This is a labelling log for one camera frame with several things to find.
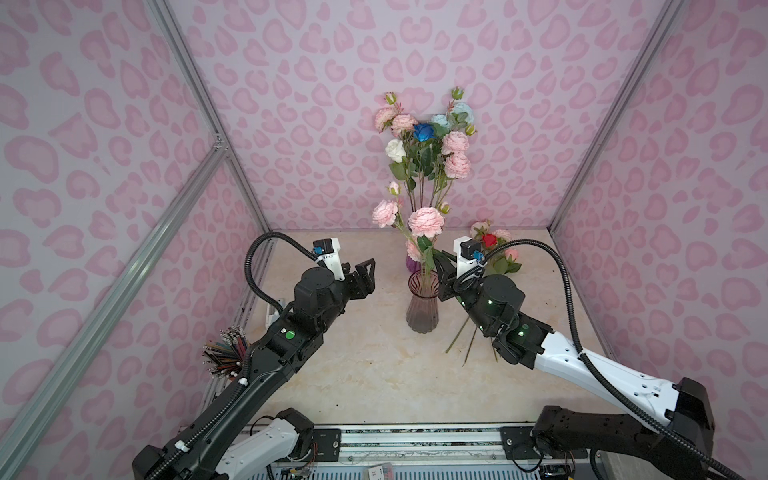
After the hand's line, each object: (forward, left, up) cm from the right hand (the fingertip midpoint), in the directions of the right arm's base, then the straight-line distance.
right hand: (438, 252), depth 67 cm
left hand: (0, +17, -2) cm, 17 cm away
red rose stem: (+32, -24, -30) cm, 50 cm away
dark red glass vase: (+2, +2, -29) cm, 29 cm away
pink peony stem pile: (+26, -28, -33) cm, 50 cm away
